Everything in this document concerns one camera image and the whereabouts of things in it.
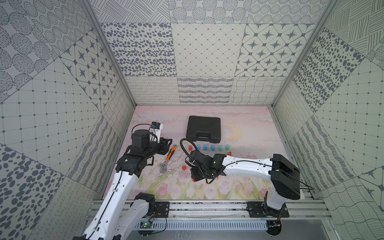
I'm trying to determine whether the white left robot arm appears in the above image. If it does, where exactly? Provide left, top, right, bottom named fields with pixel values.
left=79, top=124, right=172, bottom=240

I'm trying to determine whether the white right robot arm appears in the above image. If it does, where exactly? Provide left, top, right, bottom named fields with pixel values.
left=180, top=138, right=301, bottom=211

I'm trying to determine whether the black plastic tool case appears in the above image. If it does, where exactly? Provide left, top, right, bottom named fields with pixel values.
left=186, top=116, right=222, bottom=144

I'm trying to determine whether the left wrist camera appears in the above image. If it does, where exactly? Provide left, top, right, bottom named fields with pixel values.
left=150, top=122, right=164, bottom=143

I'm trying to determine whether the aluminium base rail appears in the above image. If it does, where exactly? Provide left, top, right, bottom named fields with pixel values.
left=86, top=200, right=334, bottom=236

